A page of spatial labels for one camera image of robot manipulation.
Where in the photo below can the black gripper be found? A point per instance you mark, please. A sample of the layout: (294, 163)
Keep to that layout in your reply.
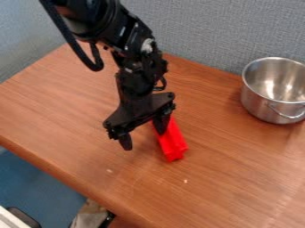
(134, 112)

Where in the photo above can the metal pot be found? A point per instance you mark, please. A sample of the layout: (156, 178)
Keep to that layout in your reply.
(273, 90)

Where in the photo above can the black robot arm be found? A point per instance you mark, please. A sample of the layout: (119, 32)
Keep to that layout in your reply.
(103, 22)

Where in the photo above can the red plastic block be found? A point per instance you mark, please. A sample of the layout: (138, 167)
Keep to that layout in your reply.
(171, 141)

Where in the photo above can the white object at corner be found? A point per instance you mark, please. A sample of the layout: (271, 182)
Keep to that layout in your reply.
(9, 221)

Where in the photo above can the crumpled beige cloth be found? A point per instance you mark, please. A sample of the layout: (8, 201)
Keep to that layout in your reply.
(89, 216)

